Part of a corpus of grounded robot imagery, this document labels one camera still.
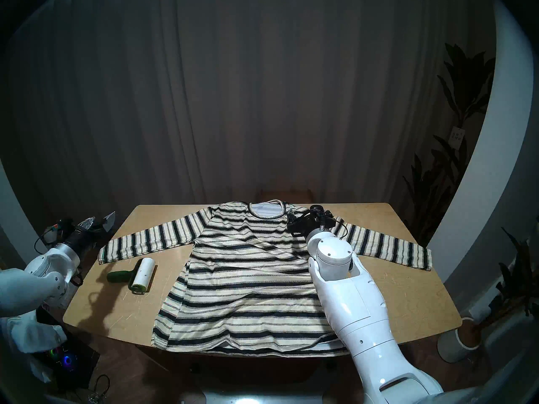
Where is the small dark potted plant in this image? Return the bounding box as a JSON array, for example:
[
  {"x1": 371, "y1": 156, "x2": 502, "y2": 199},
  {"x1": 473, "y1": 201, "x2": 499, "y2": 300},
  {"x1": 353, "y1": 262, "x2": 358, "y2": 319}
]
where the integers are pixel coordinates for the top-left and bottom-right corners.
[{"x1": 480, "y1": 217, "x2": 539, "y2": 330}]

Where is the black floor cable loop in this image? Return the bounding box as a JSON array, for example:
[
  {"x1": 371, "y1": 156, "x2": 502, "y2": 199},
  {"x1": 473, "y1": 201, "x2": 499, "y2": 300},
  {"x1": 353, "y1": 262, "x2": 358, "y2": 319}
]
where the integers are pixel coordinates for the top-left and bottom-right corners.
[{"x1": 91, "y1": 374, "x2": 111, "y2": 404}]

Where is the grey pleated curtain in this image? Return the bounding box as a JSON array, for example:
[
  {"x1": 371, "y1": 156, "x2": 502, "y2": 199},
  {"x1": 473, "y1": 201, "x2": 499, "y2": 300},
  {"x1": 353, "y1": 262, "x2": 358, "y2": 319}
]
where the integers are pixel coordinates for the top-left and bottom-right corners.
[{"x1": 0, "y1": 0, "x2": 497, "y2": 235}]

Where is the tall dark leafy plant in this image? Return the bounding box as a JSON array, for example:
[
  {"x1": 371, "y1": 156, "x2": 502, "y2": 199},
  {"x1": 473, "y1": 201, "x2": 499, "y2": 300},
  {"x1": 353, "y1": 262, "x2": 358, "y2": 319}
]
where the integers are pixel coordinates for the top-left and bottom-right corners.
[{"x1": 402, "y1": 41, "x2": 497, "y2": 246}]

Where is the white curved pillar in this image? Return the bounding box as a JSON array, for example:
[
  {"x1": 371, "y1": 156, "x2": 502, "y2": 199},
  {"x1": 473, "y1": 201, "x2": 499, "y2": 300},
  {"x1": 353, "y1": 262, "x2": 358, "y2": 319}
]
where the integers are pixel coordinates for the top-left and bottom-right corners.
[
  {"x1": 0, "y1": 159, "x2": 47, "y2": 273},
  {"x1": 425, "y1": 0, "x2": 535, "y2": 284}
]

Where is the white plant pot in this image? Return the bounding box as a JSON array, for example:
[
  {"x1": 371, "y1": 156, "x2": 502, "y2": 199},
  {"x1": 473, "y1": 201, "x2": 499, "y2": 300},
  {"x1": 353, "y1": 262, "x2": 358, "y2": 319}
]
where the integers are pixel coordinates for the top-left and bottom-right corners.
[{"x1": 437, "y1": 317, "x2": 483, "y2": 364}]

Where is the white crumpled cloth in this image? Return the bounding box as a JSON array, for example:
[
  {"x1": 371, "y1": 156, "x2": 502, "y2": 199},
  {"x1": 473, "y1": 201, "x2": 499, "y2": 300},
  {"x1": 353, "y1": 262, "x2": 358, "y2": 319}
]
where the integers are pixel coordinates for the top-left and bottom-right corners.
[{"x1": 0, "y1": 315, "x2": 68, "y2": 383}]

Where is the black computer with glowing fans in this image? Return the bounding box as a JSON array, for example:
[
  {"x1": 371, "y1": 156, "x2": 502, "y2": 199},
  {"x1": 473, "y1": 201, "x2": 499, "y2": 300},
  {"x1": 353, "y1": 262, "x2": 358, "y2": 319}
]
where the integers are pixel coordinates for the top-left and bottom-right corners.
[{"x1": 36, "y1": 311, "x2": 101, "y2": 393}]

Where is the green handled white lint roller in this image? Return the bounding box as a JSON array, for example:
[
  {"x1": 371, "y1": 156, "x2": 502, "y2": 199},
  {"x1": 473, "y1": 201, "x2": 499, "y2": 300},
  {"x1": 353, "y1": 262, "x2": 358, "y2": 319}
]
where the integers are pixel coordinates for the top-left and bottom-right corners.
[{"x1": 106, "y1": 258, "x2": 157, "y2": 295}]

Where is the black cream striped long-sleeve top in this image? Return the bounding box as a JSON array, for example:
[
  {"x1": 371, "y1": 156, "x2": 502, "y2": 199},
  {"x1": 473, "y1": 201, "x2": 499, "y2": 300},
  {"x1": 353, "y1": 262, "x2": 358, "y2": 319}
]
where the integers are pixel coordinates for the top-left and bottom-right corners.
[{"x1": 98, "y1": 200, "x2": 434, "y2": 358}]

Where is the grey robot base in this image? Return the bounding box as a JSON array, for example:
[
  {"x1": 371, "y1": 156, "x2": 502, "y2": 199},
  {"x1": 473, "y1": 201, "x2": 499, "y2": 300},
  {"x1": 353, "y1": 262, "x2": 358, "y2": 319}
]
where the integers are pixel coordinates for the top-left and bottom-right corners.
[{"x1": 202, "y1": 388, "x2": 337, "y2": 404}]

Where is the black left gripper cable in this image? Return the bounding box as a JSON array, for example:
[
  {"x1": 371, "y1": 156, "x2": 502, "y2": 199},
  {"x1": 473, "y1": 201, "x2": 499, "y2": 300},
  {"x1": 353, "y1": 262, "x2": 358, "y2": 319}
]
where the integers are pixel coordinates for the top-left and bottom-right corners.
[{"x1": 34, "y1": 220, "x2": 68, "y2": 256}]

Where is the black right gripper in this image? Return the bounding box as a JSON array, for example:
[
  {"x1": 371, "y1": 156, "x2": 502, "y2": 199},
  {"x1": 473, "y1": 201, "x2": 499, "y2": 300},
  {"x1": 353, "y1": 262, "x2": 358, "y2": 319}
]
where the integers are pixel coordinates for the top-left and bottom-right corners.
[{"x1": 288, "y1": 205, "x2": 336, "y2": 236}]

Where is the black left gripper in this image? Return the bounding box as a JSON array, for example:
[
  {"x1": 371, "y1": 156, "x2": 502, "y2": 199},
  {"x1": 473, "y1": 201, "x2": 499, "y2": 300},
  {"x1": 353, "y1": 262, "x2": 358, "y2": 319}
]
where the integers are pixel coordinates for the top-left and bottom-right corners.
[{"x1": 46, "y1": 211, "x2": 117, "y2": 258}]

